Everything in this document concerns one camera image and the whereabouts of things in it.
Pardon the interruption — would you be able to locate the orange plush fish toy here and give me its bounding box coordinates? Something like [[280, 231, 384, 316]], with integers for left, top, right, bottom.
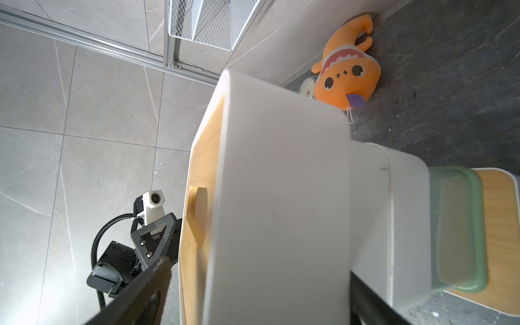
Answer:
[[311, 14, 381, 125]]

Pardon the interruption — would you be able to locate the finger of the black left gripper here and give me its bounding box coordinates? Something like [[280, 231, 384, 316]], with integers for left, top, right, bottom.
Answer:
[[131, 213, 181, 270]]

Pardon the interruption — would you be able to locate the white wire mesh basket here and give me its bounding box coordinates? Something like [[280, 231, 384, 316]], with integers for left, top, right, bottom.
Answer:
[[168, 0, 261, 51]]

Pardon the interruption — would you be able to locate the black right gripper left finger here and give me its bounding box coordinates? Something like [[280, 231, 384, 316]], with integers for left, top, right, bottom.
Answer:
[[87, 257, 171, 325]]

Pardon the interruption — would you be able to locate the bamboo lid box edge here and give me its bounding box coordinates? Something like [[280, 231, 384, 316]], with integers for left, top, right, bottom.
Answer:
[[179, 70, 352, 324]]

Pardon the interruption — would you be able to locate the mint green tissue box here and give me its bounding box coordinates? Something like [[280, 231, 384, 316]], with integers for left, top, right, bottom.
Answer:
[[429, 166, 488, 293]]

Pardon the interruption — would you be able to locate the large bamboo lid tissue box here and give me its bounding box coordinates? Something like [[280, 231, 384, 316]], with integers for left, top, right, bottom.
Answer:
[[449, 168, 519, 318]]

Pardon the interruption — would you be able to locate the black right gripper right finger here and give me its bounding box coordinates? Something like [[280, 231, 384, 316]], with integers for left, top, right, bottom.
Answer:
[[349, 272, 410, 325]]

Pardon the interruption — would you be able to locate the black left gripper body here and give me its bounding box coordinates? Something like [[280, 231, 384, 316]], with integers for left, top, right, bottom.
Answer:
[[86, 241, 142, 295]]

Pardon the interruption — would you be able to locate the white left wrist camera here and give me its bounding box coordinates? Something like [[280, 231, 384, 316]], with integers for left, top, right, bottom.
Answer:
[[134, 190, 166, 226]]

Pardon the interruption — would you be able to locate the white tissue box bamboo lid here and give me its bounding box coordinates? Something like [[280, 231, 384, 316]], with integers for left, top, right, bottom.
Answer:
[[349, 141, 432, 312]]

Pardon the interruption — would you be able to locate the small grey alarm clock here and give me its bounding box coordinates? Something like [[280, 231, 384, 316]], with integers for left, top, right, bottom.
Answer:
[[299, 76, 317, 99]]

